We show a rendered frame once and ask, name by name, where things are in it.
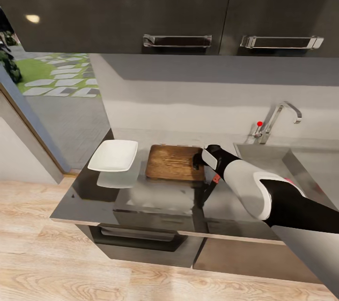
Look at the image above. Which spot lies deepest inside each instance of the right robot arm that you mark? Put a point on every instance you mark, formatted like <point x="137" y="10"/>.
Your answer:
<point x="308" y="228"/>

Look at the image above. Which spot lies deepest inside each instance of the dishwasher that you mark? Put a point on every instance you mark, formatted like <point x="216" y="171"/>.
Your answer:
<point x="144" y="246"/>

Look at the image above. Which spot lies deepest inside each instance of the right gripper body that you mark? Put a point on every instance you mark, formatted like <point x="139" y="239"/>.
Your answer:
<point x="199" y="160"/>

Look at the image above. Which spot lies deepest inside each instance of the fixed window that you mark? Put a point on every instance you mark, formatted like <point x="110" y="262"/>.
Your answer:
<point x="56" y="95"/>

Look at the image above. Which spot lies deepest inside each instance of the bowl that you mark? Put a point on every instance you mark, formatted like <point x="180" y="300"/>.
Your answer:
<point x="114" y="156"/>

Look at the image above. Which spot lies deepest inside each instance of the drop in sink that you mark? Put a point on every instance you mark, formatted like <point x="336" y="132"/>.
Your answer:
<point x="314" y="170"/>

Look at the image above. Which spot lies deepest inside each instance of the cutting board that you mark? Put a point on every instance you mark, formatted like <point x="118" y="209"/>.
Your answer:
<point x="168" y="162"/>

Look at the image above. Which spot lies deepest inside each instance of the parer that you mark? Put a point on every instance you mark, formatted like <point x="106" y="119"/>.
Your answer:
<point x="210" y="188"/>

